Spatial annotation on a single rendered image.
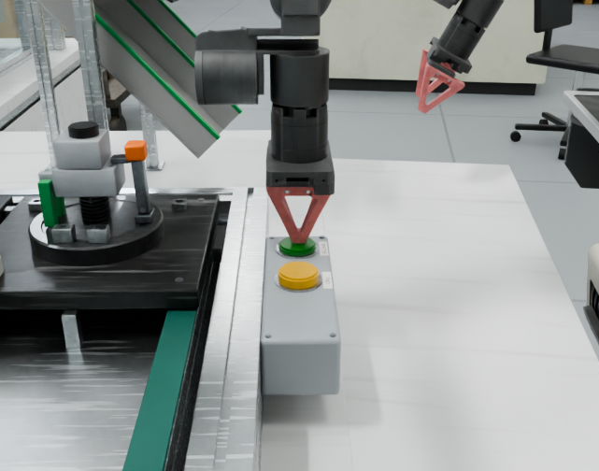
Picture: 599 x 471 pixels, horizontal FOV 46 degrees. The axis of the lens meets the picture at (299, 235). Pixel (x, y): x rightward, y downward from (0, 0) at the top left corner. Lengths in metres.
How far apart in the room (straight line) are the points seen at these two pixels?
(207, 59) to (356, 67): 4.72
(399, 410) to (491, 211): 0.52
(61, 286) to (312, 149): 0.27
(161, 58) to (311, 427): 0.61
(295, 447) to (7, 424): 0.24
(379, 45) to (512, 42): 0.94
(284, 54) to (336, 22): 4.66
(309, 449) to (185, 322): 0.16
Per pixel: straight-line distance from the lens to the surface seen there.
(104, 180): 0.74
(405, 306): 0.86
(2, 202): 0.93
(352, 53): 5.36
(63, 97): 2.30
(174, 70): 1.07
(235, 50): 0.68
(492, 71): 5.44
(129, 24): 1.08
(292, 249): 0.74
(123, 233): 0.75
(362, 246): 1.00
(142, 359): 0.68
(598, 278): 1.19
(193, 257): 0.73
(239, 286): 0.71
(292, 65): 0.67
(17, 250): 0.79
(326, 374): 0.63
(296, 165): 0.69
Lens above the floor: 1.30
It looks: 25 degrees down
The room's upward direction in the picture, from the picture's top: straight up
